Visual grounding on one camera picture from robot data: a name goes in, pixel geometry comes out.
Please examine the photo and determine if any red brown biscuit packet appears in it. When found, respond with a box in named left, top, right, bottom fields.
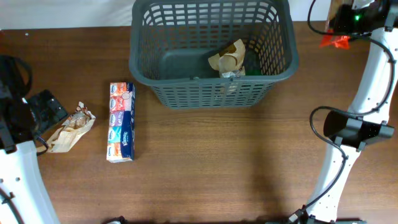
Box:
left=319, top=0, right=351, bottom=50

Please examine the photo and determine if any brown snack bag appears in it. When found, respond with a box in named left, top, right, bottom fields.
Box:
left=37, top=102, right=96, bottom=155

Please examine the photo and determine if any green lid spice jar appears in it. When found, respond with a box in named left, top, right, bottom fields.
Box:
left=243, top=50, right=262, bottom=76

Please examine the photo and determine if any blue Kleenex tissue multipack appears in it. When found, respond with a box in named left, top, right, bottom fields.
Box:
left=106, top=82, right=136, bottom=163

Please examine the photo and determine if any beige clear snack bag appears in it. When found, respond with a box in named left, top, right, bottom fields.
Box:
left=208, top=39, right=246, bottom=78

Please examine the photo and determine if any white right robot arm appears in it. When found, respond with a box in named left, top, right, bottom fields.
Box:
left=287, top=1, right=397, bottom=223

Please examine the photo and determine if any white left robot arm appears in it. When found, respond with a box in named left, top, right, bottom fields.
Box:
left=1, top=90, right=67, bottom=223

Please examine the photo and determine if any grey plastic lattice basket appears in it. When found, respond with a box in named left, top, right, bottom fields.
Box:
left=129, top=0, right=299, bottom=109

